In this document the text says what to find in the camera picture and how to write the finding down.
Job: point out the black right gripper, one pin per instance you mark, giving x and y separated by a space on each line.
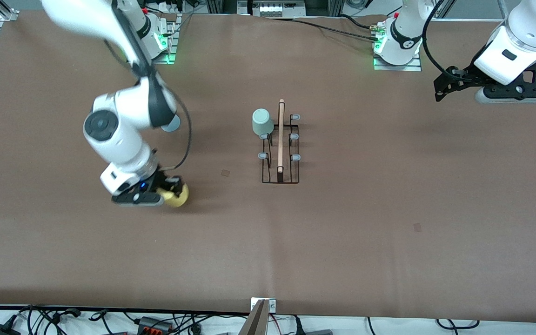
161 179

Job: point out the yellow plastic cup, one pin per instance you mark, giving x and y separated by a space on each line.
178 197

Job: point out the black orange connector block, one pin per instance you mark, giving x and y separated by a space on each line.
149 322

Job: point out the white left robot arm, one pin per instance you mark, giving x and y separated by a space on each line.
519 32

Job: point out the aluminium frame post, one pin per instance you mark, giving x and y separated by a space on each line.
217 5

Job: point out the grey device with white sockets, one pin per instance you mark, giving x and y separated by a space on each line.
277 9

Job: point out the grey flat adapter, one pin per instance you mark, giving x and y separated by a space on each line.
318 332

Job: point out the light blue plastic cup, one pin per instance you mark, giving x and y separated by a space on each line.
172 124

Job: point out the grey camera stand beam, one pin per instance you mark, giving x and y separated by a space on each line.
256 323

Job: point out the small metal mounting bracket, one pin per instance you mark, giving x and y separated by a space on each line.
272 305

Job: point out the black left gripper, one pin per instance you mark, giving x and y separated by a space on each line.
464 76

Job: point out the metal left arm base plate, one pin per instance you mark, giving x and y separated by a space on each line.
398 68

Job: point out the white power strip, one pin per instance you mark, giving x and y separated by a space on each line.
170 7

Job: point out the pale teal plastic cup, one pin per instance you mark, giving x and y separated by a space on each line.
262 122

